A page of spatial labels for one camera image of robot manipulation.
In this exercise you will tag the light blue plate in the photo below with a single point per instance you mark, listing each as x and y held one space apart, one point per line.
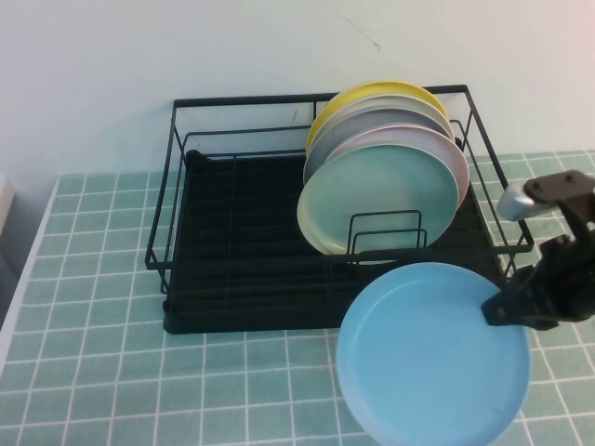
418 362

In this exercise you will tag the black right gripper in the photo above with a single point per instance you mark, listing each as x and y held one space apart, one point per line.
564 279

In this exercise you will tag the grey plate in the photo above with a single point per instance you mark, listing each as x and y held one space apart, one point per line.
372 121

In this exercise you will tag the cream white plate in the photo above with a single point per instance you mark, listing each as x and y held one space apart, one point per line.
400 100

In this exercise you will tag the yellow plate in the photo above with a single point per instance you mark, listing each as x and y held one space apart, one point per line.
372 89

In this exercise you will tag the mint green plate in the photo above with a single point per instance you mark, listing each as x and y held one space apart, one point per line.
372 186

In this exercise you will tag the green checked tablecloth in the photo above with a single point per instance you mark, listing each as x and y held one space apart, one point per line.
139 371

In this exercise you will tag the pink plate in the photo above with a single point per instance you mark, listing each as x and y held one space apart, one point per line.
446 148

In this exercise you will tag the black plastic drip tray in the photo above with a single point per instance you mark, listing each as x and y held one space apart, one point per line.
232 320

